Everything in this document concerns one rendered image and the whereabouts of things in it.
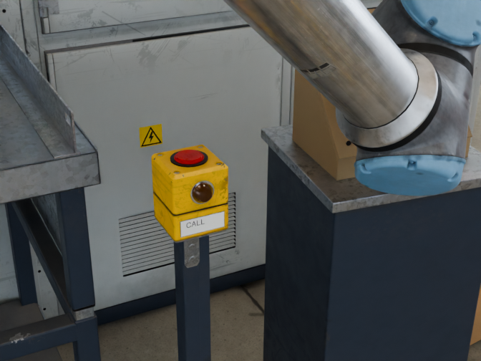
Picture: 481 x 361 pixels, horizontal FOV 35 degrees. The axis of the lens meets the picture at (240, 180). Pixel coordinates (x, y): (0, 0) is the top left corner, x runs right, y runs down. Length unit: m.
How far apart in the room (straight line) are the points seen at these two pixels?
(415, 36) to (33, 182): 0.59
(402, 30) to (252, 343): 1.20
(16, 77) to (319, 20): 0.79
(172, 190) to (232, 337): 1.20
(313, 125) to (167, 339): 0.97
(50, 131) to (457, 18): 0.64
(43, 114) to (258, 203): 1.01
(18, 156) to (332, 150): 0.51
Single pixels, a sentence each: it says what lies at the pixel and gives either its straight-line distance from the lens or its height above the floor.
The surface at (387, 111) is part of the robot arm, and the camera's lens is 1.00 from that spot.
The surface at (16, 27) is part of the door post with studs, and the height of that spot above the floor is 0.86.
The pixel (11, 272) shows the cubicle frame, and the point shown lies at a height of 0.24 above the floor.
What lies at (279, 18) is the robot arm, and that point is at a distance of 0.84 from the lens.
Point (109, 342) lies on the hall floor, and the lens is 2.15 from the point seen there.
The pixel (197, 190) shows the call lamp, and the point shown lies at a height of 0.88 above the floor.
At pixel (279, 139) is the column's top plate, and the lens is 1.44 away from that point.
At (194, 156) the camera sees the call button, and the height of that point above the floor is 0.91.
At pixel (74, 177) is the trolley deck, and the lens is 1.19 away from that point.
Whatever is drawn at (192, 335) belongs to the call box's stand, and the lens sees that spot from 1.15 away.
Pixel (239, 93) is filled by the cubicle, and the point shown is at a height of 0.62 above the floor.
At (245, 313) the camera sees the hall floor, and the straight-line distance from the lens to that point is 2.23.
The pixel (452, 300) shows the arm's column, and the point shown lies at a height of 0.49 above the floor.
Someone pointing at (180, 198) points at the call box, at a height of 0.87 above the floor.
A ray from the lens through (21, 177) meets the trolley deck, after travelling 1.17.
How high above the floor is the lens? 1.34
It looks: 27 degrees down
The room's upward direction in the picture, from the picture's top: straight up
